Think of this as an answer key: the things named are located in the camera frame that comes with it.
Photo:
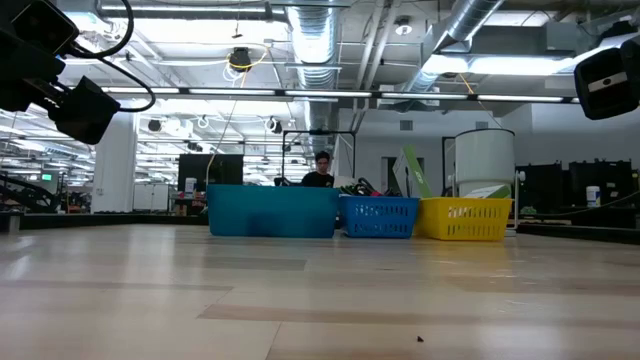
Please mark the person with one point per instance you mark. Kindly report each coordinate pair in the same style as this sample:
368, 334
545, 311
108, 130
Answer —
317, 179

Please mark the small blue slotted basket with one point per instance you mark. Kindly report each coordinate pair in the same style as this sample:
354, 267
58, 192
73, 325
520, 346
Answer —
378, 201

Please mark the white wipes canister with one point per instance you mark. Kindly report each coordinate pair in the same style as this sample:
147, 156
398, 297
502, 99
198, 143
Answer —
593, 197
190, 187

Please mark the large teal plastic bin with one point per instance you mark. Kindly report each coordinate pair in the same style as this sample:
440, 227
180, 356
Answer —
272, 210

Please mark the green exit sign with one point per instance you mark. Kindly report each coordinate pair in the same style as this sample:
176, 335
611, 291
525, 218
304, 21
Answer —
46, 177

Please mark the overhead frame light bar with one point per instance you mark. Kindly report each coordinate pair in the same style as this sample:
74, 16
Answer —
325, 93

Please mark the silver ventilation duct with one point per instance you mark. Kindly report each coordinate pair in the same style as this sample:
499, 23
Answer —
470, 15
315, 40

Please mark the black monitor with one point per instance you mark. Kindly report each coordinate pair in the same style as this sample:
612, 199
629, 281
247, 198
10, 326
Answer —
200, 170

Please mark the small yellow slotted basket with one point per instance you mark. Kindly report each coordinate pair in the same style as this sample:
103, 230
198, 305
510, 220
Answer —
430, 220

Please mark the black overhead camera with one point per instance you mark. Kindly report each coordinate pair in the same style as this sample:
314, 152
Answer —
240, 59

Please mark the white cylindrical container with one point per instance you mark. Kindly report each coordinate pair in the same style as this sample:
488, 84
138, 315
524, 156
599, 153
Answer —
485, 160

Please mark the black equipment cabinet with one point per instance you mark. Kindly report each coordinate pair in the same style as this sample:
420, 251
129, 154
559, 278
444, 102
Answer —
545, 185

